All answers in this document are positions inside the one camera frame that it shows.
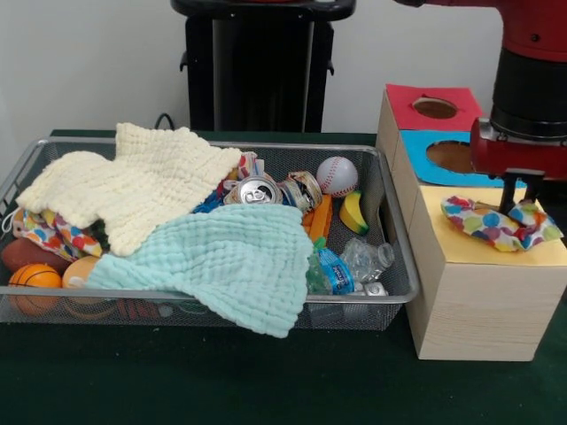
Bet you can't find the orange toy carrot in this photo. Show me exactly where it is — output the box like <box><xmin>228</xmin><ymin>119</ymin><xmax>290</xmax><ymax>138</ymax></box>
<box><xmin>303</xmin><ymin>194</ymin><xmax>333</xmax><ymax>249</ymax></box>

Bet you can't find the wooden box with three holes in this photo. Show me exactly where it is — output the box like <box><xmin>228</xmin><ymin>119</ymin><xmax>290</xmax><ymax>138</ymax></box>
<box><xmin>375</xmin><ymin>83</ymin><xmax>567</xmax><ymax>362</ymax></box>

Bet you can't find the small brown football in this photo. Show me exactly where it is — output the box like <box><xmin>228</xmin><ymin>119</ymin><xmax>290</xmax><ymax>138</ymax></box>
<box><xmin>0</xmin><ymin>238</ymin><xmax>72</xmax><ymax>275</ymax></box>

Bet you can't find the crushed bottle with blue label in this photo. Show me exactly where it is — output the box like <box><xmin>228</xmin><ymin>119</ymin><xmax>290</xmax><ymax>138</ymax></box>
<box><xmin>307</xmin><ymin>246</ymin><xmax>358</xmax><ymax>296</ymax></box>

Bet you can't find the cream waffle cloth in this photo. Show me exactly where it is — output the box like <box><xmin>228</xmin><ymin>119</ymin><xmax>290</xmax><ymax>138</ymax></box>
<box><xmin>15</xmin><ymin>122</ymin><xmax>244</xmax><ymax>258</ymax></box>

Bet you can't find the white baseball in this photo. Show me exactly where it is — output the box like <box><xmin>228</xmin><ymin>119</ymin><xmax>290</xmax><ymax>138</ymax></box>
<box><xmin>315</xmin><ymin>156</ymin><xmax>359</xmax><ymax>198</ymax></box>

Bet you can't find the crushed printed can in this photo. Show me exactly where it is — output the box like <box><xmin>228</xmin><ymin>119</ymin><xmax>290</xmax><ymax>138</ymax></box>
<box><xmin>278</xmin><ymin>171</ymin><xmax>323</xmax><ymax>212</ymax></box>

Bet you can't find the clear crushed bottle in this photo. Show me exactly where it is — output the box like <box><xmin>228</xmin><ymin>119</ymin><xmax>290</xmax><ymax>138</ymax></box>
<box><xmin>339</xmin><ymin>237</ymin><xmax>396</xmax><ymax>284</ymax></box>

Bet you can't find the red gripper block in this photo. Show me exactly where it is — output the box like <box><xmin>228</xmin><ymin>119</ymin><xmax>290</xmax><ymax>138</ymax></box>
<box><xmin>470</xmin><ymin>117</ymin><xmax>567</xmax><ymax>213</ymax></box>

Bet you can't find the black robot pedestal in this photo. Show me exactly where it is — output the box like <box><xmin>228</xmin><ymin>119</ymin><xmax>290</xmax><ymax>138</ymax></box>
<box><xmin>170</xmin><ymin>0</ymin><xmax>358</xmax><ymax>133</ymax></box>

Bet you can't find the peach foam ball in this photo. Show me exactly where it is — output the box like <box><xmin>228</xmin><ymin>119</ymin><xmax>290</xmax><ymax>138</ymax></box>
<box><xmin>60</xmin><ymin>255</ymin><xmax>104</xmax><ymax>306</ymax></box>

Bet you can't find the crushed silver can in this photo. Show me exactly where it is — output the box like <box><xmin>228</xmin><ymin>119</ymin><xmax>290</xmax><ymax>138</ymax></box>
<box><xmin>223</xmin><ymin>174</ymin><xmax>284</xmax><ymax>206</ymax></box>

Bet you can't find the colourful dotted cloth bag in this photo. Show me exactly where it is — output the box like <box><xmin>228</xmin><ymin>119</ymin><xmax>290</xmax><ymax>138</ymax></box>
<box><xmin>11</xmin><ymin>207</ymin><xmax>107</xmax><ymax>262</ymax></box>
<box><xmin>440</xmin><ymin>195</ymin><xmax>564</xmax><ymax>253</ymax></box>

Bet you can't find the small orange basketball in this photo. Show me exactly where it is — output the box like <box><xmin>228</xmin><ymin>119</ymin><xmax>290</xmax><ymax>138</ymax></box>
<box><xmin>7</xmin><ymin>263</ymin><xmax>63</xmax><ymax>316</ymax></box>

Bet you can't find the mint waffle cloth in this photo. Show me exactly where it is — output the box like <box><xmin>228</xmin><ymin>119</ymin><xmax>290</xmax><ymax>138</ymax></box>
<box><xmin>86</xmin><ymin>204</ymin><xmax>315</xmax><ymax>340</ymax></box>

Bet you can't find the dark green table cloth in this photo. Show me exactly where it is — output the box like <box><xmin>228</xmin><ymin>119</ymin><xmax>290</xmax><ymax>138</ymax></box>
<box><xmin>0</xmin><ymin>127</ymin><xmax>567</xmax><ymax>425</ymax></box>

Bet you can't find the yellow foam banana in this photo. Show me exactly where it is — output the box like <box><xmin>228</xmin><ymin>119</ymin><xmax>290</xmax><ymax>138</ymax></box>
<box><xmin>338</xmin><ymin>190</ymin><xmax>369</xmax><ymax>235</ymax></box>

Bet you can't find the shallow wire mesh bin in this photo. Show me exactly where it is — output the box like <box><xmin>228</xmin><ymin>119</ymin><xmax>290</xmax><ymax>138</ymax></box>
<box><xmin>0</xmin><ymin>135</ymin><xmax>421</xmax><ymax>331</ymax></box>

